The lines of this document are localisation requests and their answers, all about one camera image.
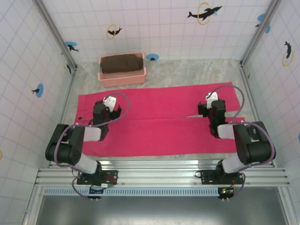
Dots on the blue circle seal sticker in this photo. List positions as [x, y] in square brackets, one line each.
[39, 90]

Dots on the pink long pants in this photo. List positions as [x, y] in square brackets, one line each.
[152, 131]

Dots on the shark blue oval sticker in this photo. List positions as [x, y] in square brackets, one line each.
[71, 45]

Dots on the green circuit board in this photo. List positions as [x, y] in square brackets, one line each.
[226, 192]

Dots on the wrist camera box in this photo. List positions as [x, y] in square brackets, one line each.
[212, 98]
[110, 101]

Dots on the brown folded cloth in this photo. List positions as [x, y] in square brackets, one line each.
[122, 63]

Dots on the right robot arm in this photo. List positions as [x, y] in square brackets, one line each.
[255, 150]

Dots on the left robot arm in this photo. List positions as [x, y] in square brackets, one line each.
[63, 150]

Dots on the aluminium side rail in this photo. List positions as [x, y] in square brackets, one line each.
[255, 112]
[66, 112]

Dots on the aluminium mounting rail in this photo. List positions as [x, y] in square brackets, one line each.
[159, 174]

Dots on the blue sticker behind post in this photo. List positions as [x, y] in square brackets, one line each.
[260, 17]

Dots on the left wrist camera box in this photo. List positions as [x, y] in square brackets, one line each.
[110, 101]

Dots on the pink plastic basket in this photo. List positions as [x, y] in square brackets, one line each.
[122, 80]

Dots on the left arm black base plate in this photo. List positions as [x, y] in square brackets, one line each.
[112, 178]

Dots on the dolphin sticker beside post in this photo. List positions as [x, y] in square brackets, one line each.
[68, 68]

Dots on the blue oval whale sticker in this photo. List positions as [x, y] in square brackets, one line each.
[152, 57]

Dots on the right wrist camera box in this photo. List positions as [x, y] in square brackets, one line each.
[212, 98]

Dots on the aluminium frame post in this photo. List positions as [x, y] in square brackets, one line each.
[260, 32]

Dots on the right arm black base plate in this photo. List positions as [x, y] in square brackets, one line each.
[207, 177]

